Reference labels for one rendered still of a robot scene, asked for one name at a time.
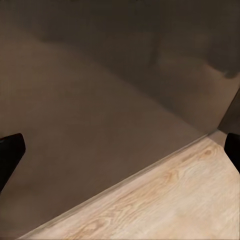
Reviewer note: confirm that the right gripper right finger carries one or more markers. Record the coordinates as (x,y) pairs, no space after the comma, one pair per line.
(232,149)

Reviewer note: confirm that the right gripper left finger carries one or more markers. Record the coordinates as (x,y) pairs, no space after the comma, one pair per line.
(12,149)

